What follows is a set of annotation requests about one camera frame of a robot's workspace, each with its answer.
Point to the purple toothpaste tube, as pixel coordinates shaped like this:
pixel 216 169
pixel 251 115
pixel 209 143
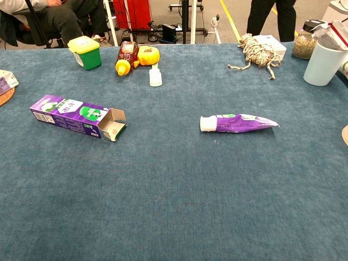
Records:
pixel 239 123

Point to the black rolling stand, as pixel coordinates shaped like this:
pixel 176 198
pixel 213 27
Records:
pixel 185 21

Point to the white slanted frame leg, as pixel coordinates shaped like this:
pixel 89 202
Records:
pixel 111 24

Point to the green container yellow lid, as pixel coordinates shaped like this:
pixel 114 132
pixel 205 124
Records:
pixel 88 55

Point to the blue table cloth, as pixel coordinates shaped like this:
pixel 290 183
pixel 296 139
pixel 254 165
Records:
pixel 174 190

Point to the white green packet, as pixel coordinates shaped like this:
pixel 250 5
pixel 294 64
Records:
pixel 344 69

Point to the red sauce bottle yellow cap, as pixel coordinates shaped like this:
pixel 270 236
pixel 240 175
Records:
pixel 127 53

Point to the white cup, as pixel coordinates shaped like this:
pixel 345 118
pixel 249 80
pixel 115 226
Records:
pixel 320 68

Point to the purple toothpaste box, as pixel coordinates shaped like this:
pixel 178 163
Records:
pixel 68 114

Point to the standing person black trousers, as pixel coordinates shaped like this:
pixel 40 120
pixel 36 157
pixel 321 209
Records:
pixel 285 19

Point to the small purple white box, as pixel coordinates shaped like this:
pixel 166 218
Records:
pixel 5 81

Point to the seated person dark trousers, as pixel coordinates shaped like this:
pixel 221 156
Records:
pixel 68 19

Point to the red cabinet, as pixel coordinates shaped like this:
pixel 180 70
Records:
pixel 138 13

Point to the glass seed jar black lid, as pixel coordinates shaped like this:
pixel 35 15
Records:
pixel 303 46

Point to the white small tube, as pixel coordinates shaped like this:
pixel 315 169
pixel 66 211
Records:
pixel 155 79

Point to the beige round object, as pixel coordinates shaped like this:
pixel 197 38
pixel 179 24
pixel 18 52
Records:
pixel 345 134

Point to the white cardboard box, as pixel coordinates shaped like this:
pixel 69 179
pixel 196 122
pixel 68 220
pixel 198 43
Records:
pixel 279 49

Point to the white upright pole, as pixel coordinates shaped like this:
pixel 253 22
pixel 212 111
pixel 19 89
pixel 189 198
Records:
pixel 193 21

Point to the clear plastic bag red stripe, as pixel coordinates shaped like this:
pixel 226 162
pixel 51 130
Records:
pixel 337 35

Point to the white power strip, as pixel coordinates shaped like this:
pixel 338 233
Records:
pixel 215 20

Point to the orange woven coaster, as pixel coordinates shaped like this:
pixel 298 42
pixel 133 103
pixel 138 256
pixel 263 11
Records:
pixel 6 99

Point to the black power box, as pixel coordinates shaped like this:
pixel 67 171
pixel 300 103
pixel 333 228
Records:
pixel 168 32

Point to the yellow round jar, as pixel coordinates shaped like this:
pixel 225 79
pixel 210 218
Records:
pixel 148 55

